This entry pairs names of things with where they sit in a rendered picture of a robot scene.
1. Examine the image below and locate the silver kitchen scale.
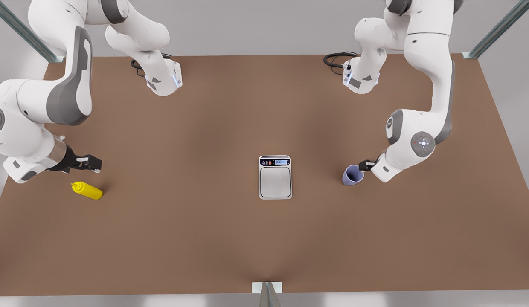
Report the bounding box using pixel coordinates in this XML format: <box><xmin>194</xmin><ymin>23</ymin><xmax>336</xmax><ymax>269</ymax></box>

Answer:
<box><xmin>259</xmin><ymin>155</ymin><xmax>293</xmax><ymax>200</ymax></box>

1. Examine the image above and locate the silver frame post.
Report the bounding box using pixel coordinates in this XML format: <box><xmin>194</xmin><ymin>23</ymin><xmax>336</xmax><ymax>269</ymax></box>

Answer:
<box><xmin>0</xmin><ymin>0</ymin><xmax>65</xmax><ymax>64</ymax></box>
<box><xmin>462</xmin><ymin>0</ymin><xmax>529</xmax><ymax>60</ymax></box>
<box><xmin>252</xmin><ymin>281</ymin><xmax>283</xmax><ymax>307</ymax></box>

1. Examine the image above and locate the black cable loop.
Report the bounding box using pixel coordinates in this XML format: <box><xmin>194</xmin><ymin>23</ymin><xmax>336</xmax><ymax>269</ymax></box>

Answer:
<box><xmin>323</xmin><ymin>52</ymin><xmax>360</xmax><ymax>76</ymax></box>
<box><xmin>131</xmin><ymin>53</ymin><xmax>174</xmax><ymax>78</ymax></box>

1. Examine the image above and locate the yellow sauce bottle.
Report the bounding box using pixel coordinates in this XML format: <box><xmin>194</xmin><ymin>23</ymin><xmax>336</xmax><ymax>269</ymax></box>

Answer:
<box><xmin>71</xmin><ymin>181</ymin><xmax>104</xmax><ymax>201</ymax></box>

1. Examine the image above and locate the lavender cup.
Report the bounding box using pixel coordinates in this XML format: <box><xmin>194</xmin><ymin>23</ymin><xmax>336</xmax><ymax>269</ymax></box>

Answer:
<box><xmin>342</xmin><ymin>165</ymin><xmax>365</xmax><ymax>187</ymax></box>

